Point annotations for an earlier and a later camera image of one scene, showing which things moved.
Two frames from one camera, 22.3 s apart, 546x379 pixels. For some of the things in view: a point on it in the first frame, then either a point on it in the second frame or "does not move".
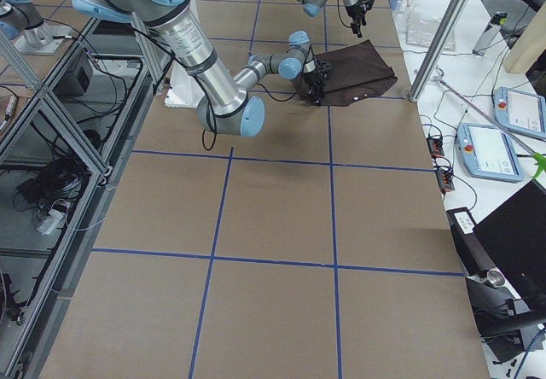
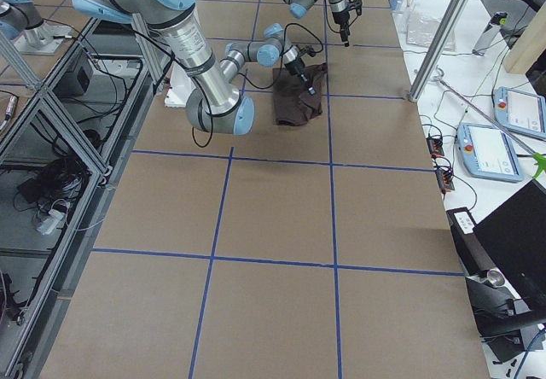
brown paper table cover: (319, 247) does not move
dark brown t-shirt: (359, 72) → (293, 104)
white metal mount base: (183, 90) does not move
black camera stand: (498, 311) does not move
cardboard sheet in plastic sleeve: (421, 31) does not move
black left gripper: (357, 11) → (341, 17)
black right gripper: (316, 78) → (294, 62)
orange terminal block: (435, 145) does not move
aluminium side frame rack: (59, 143) does not move
